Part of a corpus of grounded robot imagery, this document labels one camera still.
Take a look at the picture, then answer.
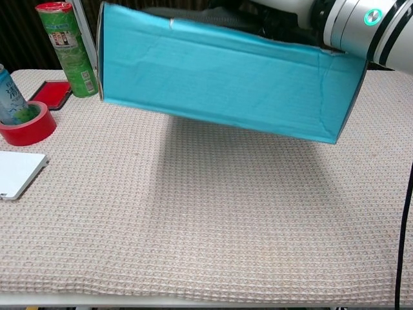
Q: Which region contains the silver partition frame post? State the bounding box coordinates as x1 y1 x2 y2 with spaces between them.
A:
68 0 99 72

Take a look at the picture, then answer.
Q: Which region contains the black hanging cable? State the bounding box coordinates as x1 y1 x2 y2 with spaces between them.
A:
393 160 413 310

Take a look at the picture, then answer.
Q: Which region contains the green canister with red lid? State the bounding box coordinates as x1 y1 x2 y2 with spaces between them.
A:
35 1 99 98

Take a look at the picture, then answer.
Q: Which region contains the red ink pad black case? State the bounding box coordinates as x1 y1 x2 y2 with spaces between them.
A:
28 80 72 112

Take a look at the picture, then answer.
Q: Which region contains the beige woven table cloth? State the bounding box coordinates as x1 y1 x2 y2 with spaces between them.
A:
0 68 413 308

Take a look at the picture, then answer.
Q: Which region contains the white square card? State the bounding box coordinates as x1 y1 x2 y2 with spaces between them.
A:
0 150 50 202

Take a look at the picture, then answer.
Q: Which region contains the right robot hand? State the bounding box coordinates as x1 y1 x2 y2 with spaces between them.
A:
250 0 327 48

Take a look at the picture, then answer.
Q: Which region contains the red tape roll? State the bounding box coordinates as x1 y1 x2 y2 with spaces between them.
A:
0 100 57 147

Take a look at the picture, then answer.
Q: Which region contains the turquoise cardboard box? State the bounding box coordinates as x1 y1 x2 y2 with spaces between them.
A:
96 1 368 145

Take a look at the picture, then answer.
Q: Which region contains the blue green beverage can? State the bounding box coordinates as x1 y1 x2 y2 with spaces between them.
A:
0 63 32 125

